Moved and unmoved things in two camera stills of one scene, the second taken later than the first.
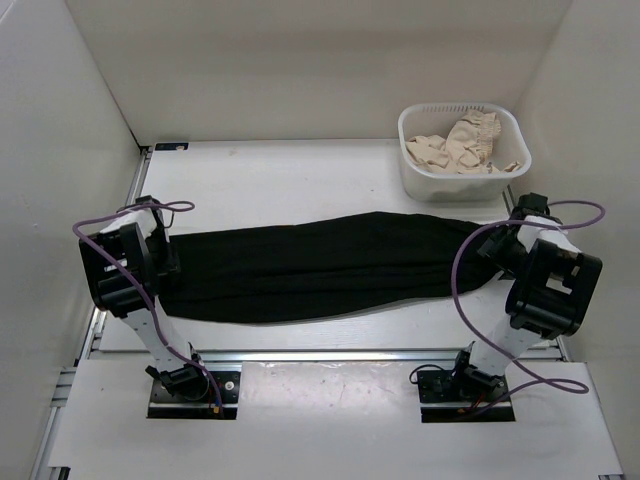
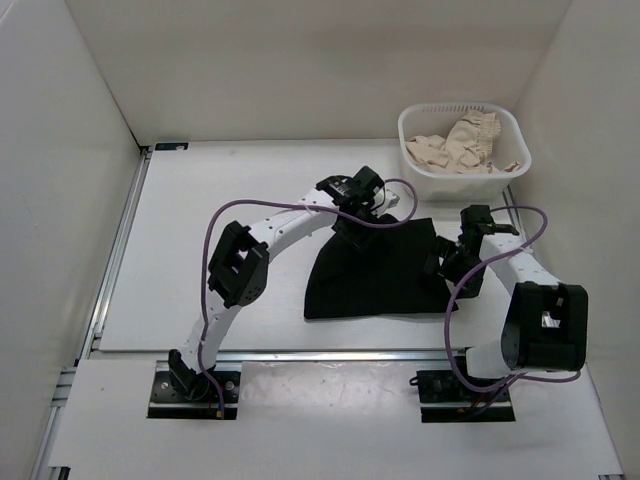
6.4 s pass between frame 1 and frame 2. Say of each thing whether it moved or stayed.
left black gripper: moved
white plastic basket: stayed
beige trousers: stayed
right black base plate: stayed
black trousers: moved
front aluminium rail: stayed
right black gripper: moved
